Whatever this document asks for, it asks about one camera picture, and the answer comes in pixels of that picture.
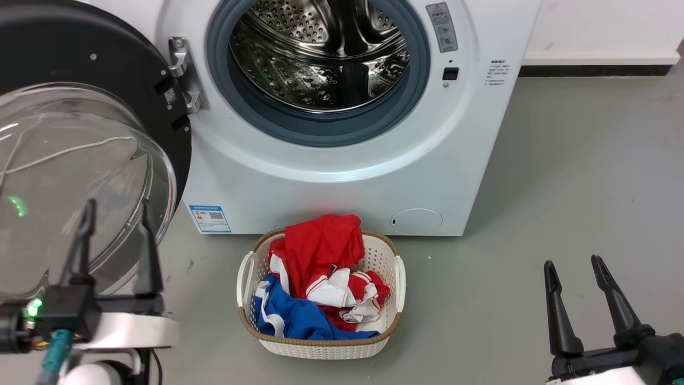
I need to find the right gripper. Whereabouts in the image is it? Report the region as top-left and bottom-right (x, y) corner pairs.
(543, 255), (684, 385)

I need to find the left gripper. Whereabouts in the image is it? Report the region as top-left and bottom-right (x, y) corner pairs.
(27, 198), (180, 348)

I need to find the round black glass washer door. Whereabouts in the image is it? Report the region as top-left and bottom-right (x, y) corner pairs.
(0, 0), (193, 300)

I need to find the white front-load washing machine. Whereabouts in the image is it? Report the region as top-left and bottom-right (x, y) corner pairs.
(80, 0), (543, 237)

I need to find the blue energy label sticker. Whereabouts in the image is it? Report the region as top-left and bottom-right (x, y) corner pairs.
(188, 204), (232, 234)

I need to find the blue and white garment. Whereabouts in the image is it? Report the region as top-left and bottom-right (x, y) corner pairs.
(254, 274), (381, 341)

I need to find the red and white garment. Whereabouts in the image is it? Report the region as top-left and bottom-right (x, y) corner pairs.
(269, 214), (391, 332)

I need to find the round white filter cover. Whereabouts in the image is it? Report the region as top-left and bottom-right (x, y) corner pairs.
(390, 208), (444, 235)

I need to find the white plastic laundry basket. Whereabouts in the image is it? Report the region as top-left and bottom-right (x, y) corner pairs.
(237, 228), (407, 360)

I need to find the stainless steel washer drum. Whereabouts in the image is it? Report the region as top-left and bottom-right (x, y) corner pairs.
(230, 0), (411, 113)

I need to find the small printed text sticker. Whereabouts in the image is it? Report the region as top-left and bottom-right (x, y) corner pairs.
(485, 59), (510, 88)

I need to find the grey warning sticker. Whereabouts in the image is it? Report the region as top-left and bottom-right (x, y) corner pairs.
(425, 2), (459, 53)

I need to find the teal cable connector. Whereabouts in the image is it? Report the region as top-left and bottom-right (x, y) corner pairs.
(36, 329), (73, 385)

